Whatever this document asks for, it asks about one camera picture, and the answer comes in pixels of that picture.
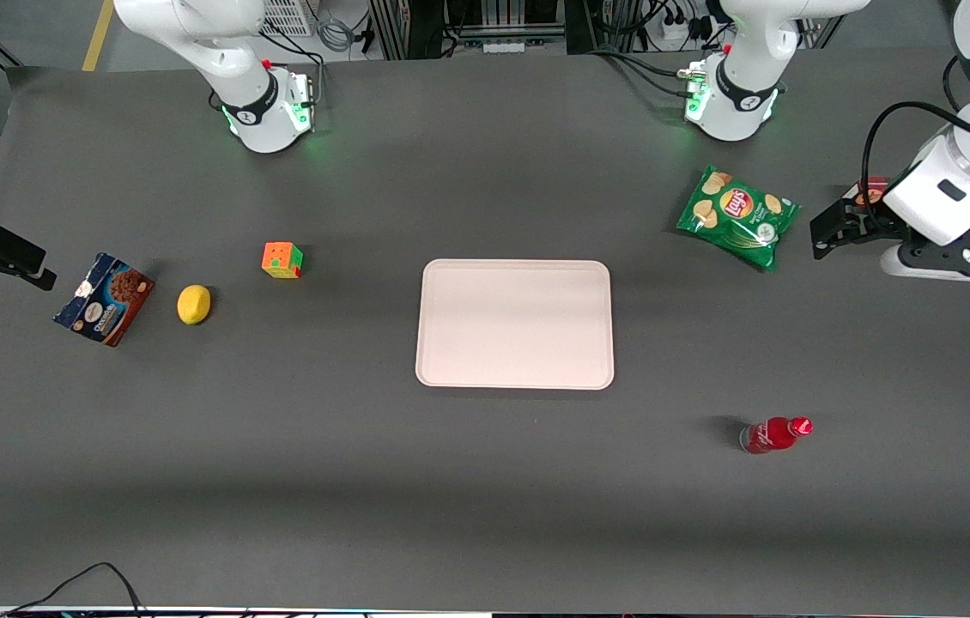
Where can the white vented box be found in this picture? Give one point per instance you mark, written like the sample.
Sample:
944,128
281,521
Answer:
287,15

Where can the yellow lemon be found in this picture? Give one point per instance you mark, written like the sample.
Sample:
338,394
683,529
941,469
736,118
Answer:
194,305

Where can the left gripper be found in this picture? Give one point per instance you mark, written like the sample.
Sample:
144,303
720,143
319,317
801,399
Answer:
868,220

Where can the red cookie box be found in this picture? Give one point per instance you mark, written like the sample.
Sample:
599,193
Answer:
873,187

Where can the pale pink plastic tray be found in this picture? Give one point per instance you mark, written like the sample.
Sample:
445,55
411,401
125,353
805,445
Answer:
515,324

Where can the red soda bottle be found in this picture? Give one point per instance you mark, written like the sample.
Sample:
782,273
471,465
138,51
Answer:
772,435

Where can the blue chocolate cookie box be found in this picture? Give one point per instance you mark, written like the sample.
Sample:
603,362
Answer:
105,299

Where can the aluminium frame rack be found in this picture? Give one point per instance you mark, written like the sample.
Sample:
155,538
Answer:
476,26

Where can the colourful Rubik's cube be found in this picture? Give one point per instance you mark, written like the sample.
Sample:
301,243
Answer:
281,260

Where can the dark grey table mat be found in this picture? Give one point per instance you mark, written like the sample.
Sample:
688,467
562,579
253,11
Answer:
485,515

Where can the white power strip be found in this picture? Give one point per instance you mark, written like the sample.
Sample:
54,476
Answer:
681,30

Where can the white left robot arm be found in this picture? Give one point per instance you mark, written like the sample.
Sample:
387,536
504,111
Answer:
738,94

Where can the green Lays chips bag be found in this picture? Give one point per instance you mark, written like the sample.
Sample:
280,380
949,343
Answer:
738,219

